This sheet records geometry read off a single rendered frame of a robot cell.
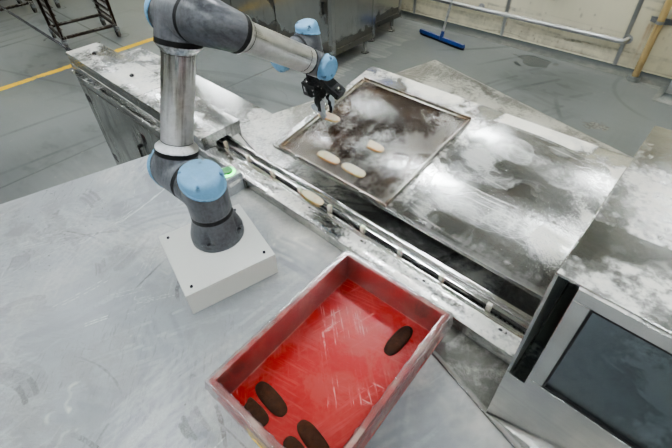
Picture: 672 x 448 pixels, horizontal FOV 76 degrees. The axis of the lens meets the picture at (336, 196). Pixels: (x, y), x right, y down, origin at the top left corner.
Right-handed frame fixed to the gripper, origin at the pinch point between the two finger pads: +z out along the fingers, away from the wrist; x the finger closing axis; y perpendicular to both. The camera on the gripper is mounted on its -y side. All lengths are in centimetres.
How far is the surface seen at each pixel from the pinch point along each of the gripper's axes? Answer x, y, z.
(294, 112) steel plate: -8.8, 30.6, 16.8
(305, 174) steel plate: 21.0, -3.3, 12.2
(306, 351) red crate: 72, -51, 4
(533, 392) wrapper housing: 56, -97, -11
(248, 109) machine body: 1, 50, 15
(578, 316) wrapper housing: 52, -97, -35
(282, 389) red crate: 82, -53, 2
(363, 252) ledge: 40, -45, 5
